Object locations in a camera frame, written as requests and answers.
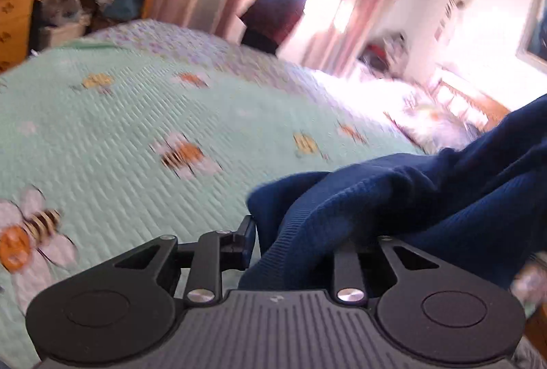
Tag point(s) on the floral pink duvet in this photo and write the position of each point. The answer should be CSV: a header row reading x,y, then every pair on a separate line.
x,y
431,125

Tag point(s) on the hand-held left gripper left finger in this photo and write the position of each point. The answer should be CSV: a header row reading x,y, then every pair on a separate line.
x,y
249,233

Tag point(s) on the wooden bed headboard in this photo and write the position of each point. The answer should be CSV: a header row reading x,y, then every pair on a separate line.
x,y
478,102

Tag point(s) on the navy blue knit sweater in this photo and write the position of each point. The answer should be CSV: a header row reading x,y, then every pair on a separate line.
x,y
427,202

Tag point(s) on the framed portrait picture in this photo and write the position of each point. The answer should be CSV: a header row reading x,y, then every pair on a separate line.
x,y
534,22

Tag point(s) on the pile of shopping bags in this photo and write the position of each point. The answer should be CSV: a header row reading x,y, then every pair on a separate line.
x,y
384,52

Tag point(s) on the blue plastic bag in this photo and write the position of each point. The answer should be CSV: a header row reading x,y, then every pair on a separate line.
x,y
124,5

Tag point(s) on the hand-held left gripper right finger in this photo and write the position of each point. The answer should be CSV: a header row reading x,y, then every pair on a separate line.
x,y
348,268

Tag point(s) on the white storage bin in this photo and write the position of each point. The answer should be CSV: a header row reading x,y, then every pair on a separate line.
x,y
60,34

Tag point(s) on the green bee print quilt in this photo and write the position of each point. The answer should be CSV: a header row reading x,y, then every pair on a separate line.
x,y
128,116

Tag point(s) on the wooden desk with drawers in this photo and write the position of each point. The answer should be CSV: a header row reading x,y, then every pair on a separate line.
x,y
17,10

